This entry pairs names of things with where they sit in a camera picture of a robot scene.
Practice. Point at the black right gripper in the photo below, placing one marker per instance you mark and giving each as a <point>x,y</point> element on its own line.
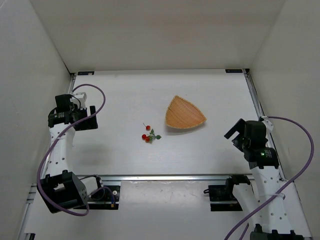
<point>236,135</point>

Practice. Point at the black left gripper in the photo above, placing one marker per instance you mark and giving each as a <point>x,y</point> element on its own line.
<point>88,121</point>

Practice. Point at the red cherry sprig with leaves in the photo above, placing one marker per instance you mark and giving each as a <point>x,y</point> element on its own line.
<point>150,137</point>

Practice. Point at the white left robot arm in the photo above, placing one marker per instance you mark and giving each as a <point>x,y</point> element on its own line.
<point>61,187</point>

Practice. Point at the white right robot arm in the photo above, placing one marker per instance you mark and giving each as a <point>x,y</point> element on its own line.
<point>268,218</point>

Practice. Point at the woven triangular fruit bowl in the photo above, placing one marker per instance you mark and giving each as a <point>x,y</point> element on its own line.
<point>182,114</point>

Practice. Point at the blue left corner label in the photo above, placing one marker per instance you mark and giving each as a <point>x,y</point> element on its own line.
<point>85,73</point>

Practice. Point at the blue corner label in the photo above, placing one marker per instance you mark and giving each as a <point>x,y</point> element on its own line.
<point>85,73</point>
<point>234,71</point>

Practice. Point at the blue right corner label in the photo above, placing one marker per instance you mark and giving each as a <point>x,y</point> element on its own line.
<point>234,71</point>

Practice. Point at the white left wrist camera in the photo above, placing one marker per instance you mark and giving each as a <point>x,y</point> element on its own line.
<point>79,99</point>

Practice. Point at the aluminium front table rail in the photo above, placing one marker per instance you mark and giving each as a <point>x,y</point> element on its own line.
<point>168,177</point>

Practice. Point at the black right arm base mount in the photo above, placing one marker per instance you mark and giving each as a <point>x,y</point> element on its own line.
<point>221,196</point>

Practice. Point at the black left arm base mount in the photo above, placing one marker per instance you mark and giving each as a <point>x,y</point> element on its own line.
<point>103,195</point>

